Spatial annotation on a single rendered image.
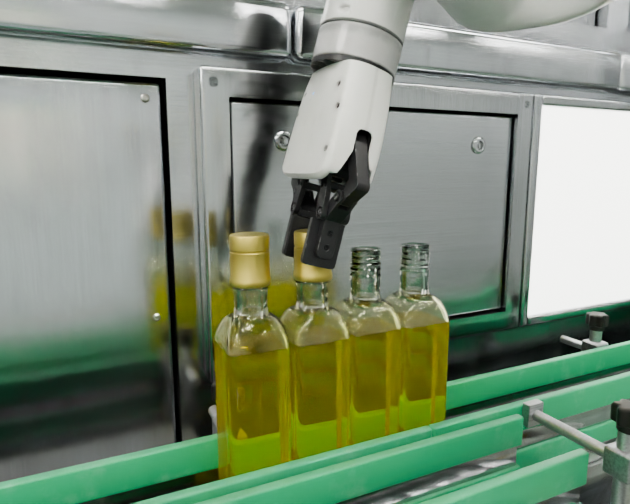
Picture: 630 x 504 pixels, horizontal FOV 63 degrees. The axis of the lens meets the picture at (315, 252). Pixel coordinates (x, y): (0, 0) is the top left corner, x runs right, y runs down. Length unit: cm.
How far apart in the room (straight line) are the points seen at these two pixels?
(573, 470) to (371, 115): 36
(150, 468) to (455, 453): 28
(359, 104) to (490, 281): 43
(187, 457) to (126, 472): 5
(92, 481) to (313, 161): 33
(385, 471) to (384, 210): 31
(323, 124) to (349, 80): 4
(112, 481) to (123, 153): 32
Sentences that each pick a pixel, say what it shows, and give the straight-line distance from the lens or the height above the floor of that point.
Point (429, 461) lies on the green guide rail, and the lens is 53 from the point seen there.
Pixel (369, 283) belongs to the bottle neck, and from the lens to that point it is 48.
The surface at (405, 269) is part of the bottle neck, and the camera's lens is 52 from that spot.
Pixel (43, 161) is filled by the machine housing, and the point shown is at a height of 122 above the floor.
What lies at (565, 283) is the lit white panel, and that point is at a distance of 89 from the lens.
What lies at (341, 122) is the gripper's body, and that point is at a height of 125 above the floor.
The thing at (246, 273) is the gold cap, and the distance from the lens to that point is 43.
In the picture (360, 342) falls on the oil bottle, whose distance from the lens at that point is 48.
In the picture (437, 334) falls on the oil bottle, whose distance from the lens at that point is 53.
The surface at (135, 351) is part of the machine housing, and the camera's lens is 61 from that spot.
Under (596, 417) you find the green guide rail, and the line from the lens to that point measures 73.
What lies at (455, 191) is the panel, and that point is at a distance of 71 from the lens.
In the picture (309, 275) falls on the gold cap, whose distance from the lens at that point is 45.
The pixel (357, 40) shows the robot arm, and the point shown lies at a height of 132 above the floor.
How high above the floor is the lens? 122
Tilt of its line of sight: 9 degrees down
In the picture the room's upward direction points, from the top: straight up
